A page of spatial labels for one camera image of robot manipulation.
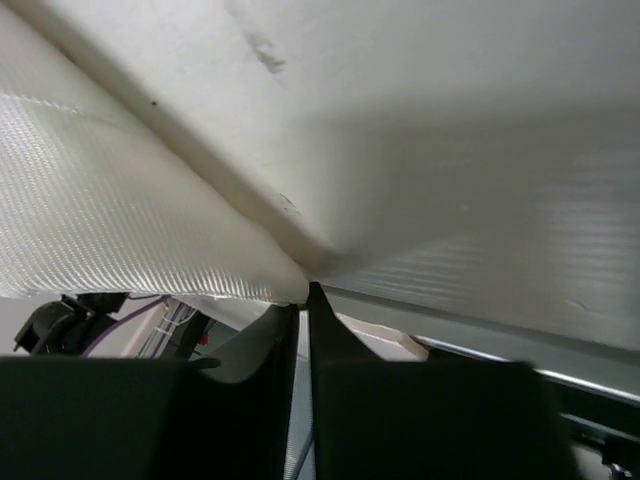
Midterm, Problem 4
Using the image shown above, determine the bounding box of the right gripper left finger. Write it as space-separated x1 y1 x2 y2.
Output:
1 306 299 479

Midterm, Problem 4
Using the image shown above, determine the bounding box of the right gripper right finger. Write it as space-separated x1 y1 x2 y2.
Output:
307 283 580 479

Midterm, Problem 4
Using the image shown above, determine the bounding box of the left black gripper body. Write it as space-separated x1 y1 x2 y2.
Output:
14 293 127 356

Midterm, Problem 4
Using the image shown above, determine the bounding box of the white skirt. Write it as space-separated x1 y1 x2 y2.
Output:
0 4 314 305

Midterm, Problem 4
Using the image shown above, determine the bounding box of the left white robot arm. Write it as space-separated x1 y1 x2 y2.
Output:
14 293 210 358

